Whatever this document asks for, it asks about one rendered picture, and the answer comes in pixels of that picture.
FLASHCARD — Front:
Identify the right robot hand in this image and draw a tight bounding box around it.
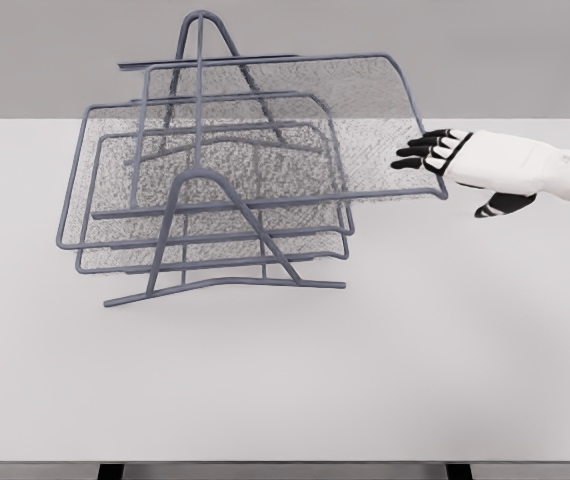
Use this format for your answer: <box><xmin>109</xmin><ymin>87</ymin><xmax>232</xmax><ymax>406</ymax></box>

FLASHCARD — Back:
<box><xmin>390</xmin><ymin>127</ymin><xmax>552</xmax><ymax>220</ymax></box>

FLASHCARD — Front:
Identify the grey mesh folder tray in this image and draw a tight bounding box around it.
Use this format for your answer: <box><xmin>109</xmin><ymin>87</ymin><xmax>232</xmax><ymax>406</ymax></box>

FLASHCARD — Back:
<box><xmin>54</xmin><ymin>90</ymin><xmax>357</xmax><ymax>251</ymax></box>
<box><xmin>128</xmin><ymin>49</ymin><xmax>451</xmax><ymax>212</ymax></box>
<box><xmin>74</xmin><ymin>121</ymin><xmax>347</xmax><ymax>276</ymax></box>

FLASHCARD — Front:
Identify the grey wire rack frame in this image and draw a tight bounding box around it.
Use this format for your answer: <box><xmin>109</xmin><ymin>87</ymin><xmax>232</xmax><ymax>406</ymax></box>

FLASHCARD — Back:
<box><xmin>91</xmin><ymin>9</ymin><xmax>350</xmax><ymax>309</ymax></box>

